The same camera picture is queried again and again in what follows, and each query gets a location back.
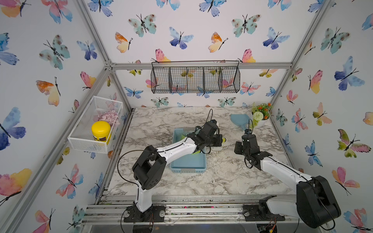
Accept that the light blue plastic storage basket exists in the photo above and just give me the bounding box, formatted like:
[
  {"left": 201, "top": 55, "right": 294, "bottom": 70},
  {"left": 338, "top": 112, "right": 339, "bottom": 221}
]
[{"left": 170, "top": 127, "right": 207, "bottom": 173}]

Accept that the black wire wall basket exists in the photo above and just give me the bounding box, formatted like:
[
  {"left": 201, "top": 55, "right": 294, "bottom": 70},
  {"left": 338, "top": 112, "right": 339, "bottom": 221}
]
[{"left": 150, "top": 60, "right": 241, "bottom": 94}]

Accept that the yellow lidded jar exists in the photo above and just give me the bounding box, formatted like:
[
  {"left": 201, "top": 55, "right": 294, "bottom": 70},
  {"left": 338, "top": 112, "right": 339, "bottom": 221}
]
[{"left": 91, "top": 121, "right": 111, "bottom": 144}]

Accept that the light blue plastic scoop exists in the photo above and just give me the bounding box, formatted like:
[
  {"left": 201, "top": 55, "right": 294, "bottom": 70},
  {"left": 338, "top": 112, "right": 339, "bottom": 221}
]
[{"left": 230, "top": 114, "right": 251, "bottom": 131}]

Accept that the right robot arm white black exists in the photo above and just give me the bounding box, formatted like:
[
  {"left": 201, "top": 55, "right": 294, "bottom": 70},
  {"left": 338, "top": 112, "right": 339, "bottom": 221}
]
[{"left": 235, "top": 130, "right": 342, "bottom": 229}]

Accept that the artificial plant in white pot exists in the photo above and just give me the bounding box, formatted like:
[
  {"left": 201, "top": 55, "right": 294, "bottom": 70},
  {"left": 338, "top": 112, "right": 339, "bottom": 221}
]
[{"left": 249, "top": 103, "right": 273, "bottom": 129}]

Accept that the pink round item in basket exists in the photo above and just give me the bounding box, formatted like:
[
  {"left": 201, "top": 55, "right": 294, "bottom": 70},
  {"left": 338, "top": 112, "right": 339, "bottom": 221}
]
[{"left": 98, "top": 110, "right": 120, "bottom": 127}]

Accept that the white mesh wall basket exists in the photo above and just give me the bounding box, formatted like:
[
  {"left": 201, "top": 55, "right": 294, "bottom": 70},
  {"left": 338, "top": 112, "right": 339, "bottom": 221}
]
[{"left": 68, "top": 96, "right": 123, "bottom": 153}]

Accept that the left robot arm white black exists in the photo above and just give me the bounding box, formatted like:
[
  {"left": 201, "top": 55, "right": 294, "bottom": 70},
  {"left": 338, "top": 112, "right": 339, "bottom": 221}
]
[{"left": 122, "top": 119, "right": 223, "bottom": 222}]

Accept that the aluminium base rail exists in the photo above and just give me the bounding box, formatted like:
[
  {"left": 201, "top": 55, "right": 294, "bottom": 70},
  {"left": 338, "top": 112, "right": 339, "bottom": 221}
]
[{"left": 84, "top": 195, "right": 304, "bottom": 226}]

